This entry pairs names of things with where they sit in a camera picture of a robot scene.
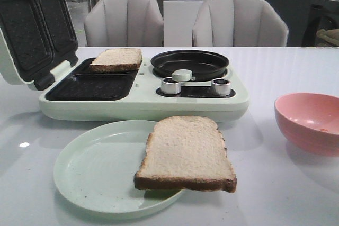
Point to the right silver control knob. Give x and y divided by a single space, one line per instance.
220 87

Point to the left grey upholstered chair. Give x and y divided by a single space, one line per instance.
124 23

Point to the white refrigerator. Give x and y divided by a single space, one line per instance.
179 18

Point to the white bread slice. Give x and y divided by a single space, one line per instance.
122 59
186 152

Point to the pink plastic bowl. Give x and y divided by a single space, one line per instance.
310 121

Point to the left silver control knob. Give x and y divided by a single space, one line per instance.
170 87

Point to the dark appliance at right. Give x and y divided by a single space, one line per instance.
323 14

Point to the grey upholstered chair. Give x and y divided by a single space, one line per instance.
124 23
238 23

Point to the pale green round plate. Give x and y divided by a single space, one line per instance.
95 172

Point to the right grey upholstered chair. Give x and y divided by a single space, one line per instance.
238 23

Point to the pale green breakfast maker base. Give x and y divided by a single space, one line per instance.
81 95

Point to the silver control knob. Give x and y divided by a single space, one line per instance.
170 87
220 87

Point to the breakfast maker hinged lid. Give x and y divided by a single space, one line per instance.
37 40

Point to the black round frying pan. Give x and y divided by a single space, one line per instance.
205 65

